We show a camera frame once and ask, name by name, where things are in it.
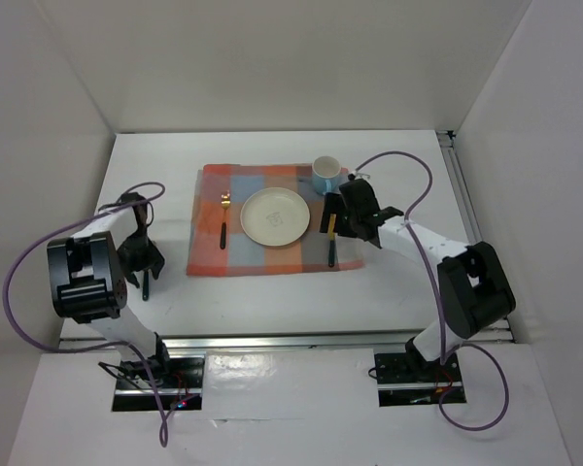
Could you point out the orange blue checkered cloth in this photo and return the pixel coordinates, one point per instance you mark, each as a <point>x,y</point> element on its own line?
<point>242,256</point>

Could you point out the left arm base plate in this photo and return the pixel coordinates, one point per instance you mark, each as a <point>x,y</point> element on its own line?
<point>181,390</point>

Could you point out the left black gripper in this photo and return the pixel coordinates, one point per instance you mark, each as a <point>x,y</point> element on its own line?
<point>152,260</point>

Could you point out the light blue mug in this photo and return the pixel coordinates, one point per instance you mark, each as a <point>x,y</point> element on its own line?
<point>326,175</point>

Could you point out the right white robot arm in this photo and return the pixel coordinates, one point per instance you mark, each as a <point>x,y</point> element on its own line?
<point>468,281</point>

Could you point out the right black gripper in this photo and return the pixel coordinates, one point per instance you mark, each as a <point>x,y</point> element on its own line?
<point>335,203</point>

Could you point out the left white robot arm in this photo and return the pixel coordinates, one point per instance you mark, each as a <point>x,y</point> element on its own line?
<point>90,273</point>

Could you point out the aluminium front rail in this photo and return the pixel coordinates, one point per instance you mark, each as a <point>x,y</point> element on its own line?
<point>498,334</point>

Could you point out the gold fork green handle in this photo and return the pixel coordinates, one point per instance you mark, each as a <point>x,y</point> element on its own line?
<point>225,203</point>

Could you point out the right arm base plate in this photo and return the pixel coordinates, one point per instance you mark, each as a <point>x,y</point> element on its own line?
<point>399,385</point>

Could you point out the cream ceramic plate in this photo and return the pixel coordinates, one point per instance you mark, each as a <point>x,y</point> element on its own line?
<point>275,217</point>

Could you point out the gold knife green handle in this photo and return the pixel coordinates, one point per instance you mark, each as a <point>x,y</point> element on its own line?
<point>331,256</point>

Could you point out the gold spoon green handle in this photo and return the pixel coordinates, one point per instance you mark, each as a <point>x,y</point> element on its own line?
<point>146,286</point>

